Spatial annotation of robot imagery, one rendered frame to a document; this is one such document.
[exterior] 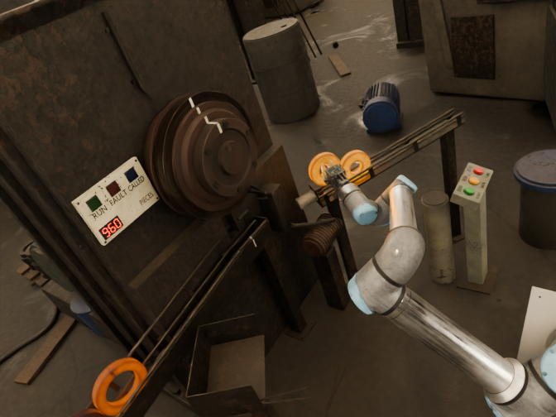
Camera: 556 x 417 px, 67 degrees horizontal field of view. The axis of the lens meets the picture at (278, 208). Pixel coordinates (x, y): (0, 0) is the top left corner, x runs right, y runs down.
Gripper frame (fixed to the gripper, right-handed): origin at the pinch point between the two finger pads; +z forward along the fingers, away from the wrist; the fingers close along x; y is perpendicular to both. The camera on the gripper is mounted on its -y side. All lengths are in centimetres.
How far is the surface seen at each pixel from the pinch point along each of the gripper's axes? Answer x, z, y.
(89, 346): 158, 31, -92
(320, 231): 12.8, -15.1, -23.6
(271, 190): 26.7, -1.0, 0.9
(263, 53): -50, 228, -72
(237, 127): 33, -5, 43
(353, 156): -14.0, -2.0, -0.8
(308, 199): 12.5, -5.6, -10.1
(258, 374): 63, -71, 0
